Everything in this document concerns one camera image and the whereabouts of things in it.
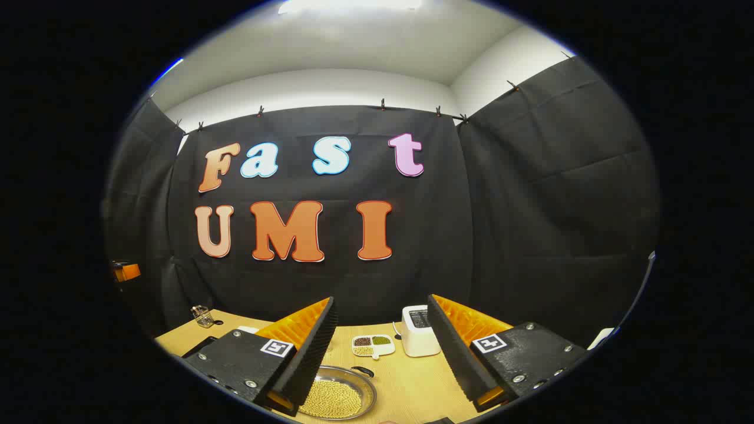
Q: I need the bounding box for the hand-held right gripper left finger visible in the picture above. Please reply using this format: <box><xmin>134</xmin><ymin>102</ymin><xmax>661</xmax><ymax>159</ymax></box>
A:
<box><xmin>184</xmin><ymin>296</ymin><xmax>339</xmax><ymax>418</ymax></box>

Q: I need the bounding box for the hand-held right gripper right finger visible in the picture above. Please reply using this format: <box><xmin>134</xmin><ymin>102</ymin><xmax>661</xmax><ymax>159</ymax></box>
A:
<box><xmin>427</xmin><ymin>294</ymin><xmax>590</xmax><ymax>413</ymax></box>

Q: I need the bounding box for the steel pot with black handles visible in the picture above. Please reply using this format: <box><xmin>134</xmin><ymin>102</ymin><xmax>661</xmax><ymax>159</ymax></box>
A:
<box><xmin>297</xmin><ymin>365</ymin><xmax>378</xmax><ymax>420</ymax></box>

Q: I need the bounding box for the black induction cooktop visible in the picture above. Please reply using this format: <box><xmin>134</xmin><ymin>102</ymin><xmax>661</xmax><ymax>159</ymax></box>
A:
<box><xmin>183</xmin><ymin>336</ymin><xmax>220</xmax><ymax>359</ymax></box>

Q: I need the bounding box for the white toaster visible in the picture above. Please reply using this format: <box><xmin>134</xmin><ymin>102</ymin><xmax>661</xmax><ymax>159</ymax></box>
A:
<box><xmin>401</xmin><ymin>304</ymin><xmax>441</xmax><ymax>358</ymax></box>

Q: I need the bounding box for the pile of soybeans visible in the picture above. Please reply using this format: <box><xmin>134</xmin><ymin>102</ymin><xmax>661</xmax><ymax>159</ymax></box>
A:
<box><xmin>300</xmin><ymin>380</ymin><xmax>363</xmax><ymax>419</ymax></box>

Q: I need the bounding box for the white divided dish of beans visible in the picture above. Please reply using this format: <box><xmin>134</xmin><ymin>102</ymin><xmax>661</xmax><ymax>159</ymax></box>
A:
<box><xmin>352</xmin><ymin>334</ymin><xmax>396</xmax><ymax>360</ymax></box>

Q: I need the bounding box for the white object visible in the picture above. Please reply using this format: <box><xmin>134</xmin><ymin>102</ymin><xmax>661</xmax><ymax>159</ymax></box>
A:
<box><xmin>589</xmin><ymin>327</ymin><xmax>616</xmax><ymax>351</ymax></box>

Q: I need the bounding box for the row of black clips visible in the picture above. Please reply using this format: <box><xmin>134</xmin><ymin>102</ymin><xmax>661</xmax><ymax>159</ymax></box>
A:
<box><xmin>147</xmin><ymin>52</ymin><xmax>575</xmax><ymax>131</ymax></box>

